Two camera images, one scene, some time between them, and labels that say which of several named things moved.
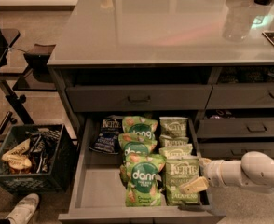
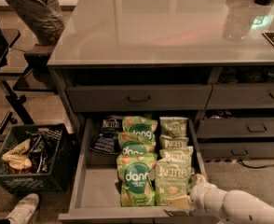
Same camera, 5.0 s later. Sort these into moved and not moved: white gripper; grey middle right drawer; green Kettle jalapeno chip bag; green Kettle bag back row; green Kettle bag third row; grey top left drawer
Moved: green Kettle jalapeno chip bag; white gripper
Not moved: green Kettle bag third row; grey middle right drawer; grey top left drawer; green Kettle bag back row
